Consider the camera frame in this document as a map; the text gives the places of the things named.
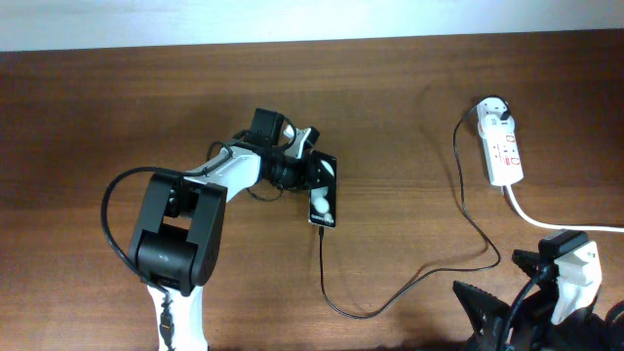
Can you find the white charger adapter plug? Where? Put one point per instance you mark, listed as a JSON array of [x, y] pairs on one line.
[[496, 122]]

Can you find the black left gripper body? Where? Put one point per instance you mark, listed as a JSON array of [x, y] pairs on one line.
[[299, 172]]

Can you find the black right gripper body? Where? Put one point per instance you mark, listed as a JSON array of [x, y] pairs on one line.
[[533, 334]]

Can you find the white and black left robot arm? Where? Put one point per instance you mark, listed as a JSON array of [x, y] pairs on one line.
[[178, 232]]

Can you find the black Galaxy flip phone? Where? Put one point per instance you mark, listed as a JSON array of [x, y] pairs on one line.
[[322, 182]]

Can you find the white power strip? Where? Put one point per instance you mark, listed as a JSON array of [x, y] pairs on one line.
[[502, 154]]

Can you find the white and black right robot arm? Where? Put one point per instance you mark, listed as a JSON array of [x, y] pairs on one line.
[[583, 330]]

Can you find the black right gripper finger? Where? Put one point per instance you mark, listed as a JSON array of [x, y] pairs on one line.
[[531, 263], [485, 311]]

